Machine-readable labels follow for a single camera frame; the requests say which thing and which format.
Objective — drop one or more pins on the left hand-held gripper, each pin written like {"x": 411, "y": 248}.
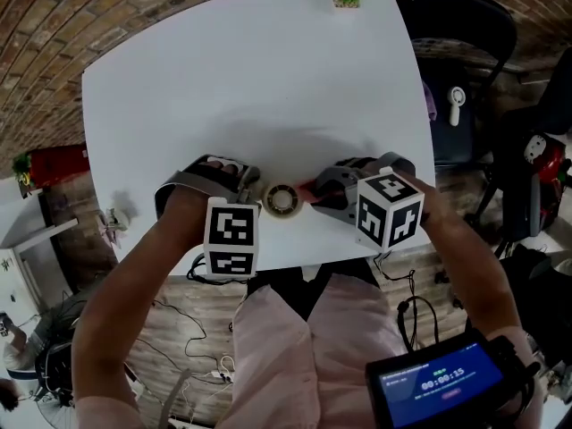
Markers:
{"x": 230, "y": 230}

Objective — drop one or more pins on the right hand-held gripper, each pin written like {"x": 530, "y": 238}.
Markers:
{"x": 389, "y": 212}

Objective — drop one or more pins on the pink cloth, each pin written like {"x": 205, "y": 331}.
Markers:
{"x": 308, "y": 191}

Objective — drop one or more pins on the person's right forearm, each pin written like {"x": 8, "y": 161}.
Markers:
{"x": 473, "y": 275}

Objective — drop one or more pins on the person's left forearm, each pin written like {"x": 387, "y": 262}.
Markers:
{"x": 125, "y": 293}

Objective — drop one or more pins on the white handheld fan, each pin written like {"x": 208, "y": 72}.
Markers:
{"x": 456, "y": 105}

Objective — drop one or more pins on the person's right hand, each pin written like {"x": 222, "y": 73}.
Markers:
{"x": 364, "y": 163}

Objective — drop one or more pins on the person's left hand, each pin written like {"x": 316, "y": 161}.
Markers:
{"x": 223, "y": 165}

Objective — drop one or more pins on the pink potted plant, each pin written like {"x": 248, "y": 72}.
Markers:
{"x": 116, "y": 224}

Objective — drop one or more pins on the purple cloth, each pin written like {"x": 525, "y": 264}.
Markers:
{"x": 430, "y": 103}

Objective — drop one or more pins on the person's pink clothing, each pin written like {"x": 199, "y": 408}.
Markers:
{"x": 277, "y": 364}

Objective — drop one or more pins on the white power strip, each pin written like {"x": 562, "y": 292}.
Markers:
{"x": 222, "y": 373}

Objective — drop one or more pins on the red box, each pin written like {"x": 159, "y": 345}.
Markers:
{"x": 60, "y": 165}

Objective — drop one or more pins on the red white toy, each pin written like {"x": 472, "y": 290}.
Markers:
{"x": 547, "y": 163}

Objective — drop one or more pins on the black folding chair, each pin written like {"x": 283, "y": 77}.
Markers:
{"x": 460, "y": 20}

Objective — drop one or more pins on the green yellow plant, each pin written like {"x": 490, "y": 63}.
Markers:
{"x": 22, "y": 168}

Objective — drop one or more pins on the black tablet blue screen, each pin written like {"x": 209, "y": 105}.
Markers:
{"x": 442, "y": 387}

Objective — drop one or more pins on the black office chair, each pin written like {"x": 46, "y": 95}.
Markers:
{"x": 545, "y": 105}

